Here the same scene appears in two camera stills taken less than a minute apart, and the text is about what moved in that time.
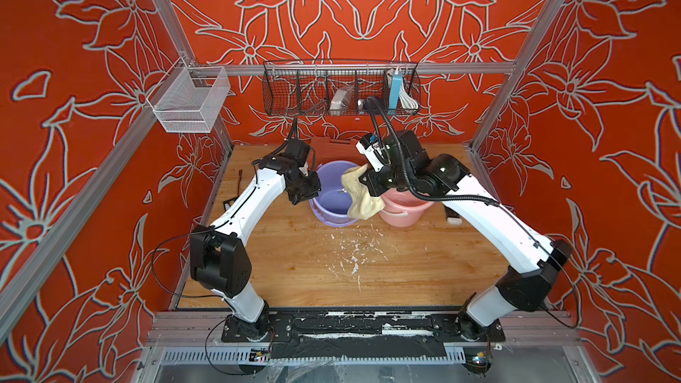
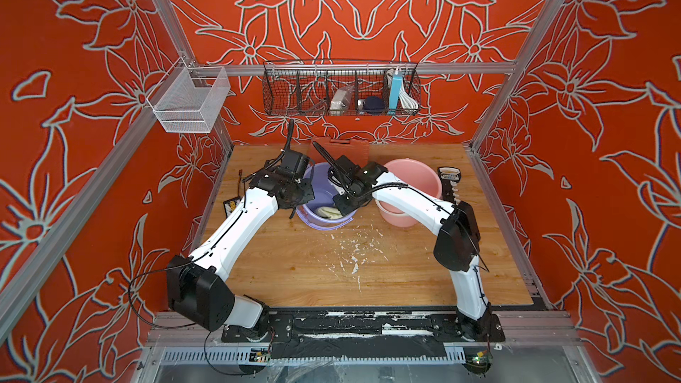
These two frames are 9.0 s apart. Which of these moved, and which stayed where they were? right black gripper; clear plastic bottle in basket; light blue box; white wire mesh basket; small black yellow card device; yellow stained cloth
Moved: right black gripper; yellow stained cloth
Stayed: clear plastic bottle in basket; small black yellow card device; light blue box; white wire mesh basket
